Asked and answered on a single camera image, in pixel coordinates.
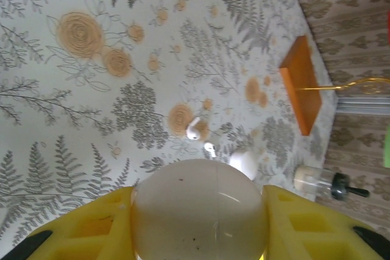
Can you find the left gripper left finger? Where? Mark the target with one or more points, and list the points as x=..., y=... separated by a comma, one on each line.
x=61, y=235

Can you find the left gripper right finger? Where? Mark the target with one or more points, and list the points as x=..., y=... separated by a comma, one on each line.
x=320, y=232

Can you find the clear glass with white base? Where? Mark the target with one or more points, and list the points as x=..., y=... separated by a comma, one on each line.
x=243, y=165

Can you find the round white earbud case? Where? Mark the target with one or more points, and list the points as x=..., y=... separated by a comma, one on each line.
x=198, y=211

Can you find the small black-lidded jar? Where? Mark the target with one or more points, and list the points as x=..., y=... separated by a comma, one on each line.
x=307, y=181

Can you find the green plastic wine glass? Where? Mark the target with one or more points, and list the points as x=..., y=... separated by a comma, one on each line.
x=387, y=147

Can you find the white stem earbud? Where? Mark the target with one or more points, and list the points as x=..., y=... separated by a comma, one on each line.
x=192, y=133
x=208, y=146

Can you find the gold glass rack stand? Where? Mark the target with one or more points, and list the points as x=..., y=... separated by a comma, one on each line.
x=301, y=89

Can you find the red plastic wine glass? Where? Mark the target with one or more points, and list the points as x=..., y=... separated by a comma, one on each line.
x=388, y=27

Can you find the aluminium frame post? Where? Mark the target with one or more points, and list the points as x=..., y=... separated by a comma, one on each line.
x=365, y=105

